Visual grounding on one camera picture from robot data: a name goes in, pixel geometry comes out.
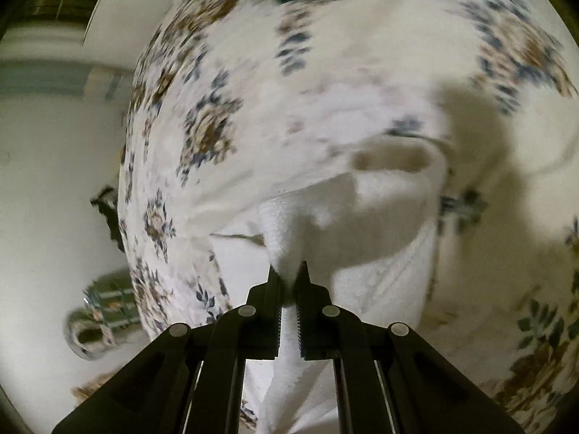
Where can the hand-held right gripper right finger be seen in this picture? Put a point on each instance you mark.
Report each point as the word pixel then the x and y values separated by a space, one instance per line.
pixel 312 300

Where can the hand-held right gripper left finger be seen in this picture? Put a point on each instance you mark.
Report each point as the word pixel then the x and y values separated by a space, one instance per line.
pixel 267 300

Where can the white towel cloth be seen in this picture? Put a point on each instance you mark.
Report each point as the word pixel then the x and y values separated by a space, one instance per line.
pixel 362 235

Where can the patterned slipper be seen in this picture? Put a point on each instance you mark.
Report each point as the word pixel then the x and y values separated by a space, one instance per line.
pixel 102 321

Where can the small black object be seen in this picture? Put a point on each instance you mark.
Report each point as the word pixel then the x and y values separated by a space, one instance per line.
pixel 108 212

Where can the floral printed bedsheet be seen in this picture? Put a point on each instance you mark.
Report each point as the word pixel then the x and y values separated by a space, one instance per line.
pixel 325 99

